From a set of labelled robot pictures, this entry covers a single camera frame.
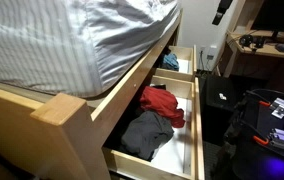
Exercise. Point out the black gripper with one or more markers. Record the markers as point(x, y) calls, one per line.
point(224, 6)

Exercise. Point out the light wooden drawer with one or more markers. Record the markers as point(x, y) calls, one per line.
point(185, 65)
point(178, 153)

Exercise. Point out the black headphones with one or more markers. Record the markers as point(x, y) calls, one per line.
point(246, 40)

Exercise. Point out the wooden desk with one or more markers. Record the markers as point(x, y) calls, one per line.
point(245, 50)

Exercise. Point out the black desk gadget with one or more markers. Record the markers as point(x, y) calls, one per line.
point(259, 42)

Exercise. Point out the black monitor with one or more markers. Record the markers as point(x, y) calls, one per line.
point(278, 15)

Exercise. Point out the blue cloth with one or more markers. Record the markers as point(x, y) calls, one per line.
point(172, 62)

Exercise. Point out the black computer tower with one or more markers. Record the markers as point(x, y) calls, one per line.
point(228, 86)

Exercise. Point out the red cloth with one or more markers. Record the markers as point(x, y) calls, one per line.
point(162, 103)

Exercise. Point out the grey cloth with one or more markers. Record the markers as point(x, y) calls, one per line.
point(145, 133)

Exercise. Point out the black equipment with blue light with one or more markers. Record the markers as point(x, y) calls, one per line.
point(248, 160)

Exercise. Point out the mattress with grey sheet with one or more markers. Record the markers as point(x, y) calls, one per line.
point(65, 40)

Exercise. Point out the white wall adapter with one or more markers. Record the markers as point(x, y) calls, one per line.
point(212, 51)

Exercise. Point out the white wall socket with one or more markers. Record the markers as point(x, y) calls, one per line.
point(202, 50)

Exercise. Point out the wooden bed frame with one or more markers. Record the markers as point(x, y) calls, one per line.
point(62, 133)

